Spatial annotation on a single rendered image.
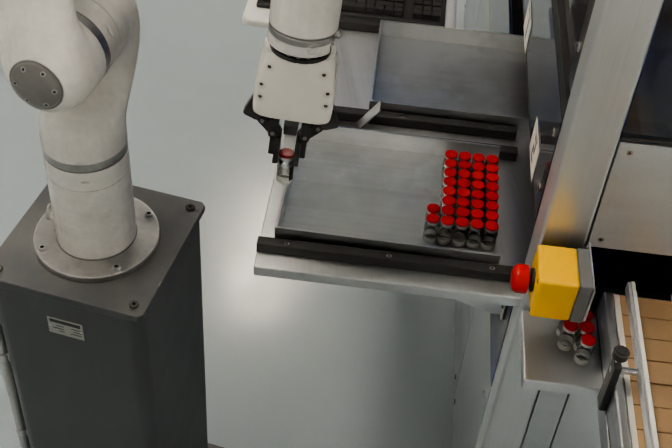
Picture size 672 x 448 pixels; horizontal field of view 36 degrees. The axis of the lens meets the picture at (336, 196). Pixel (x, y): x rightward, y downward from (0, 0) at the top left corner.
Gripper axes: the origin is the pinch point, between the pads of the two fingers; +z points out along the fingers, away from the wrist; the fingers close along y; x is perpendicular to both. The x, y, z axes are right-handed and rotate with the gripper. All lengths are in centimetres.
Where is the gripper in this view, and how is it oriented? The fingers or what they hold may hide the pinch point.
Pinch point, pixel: (287, 146)
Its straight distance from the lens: 136.2
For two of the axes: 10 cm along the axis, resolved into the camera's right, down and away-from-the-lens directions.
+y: -9.9, -1.5, -0.3
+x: -0.7, 6.1, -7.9
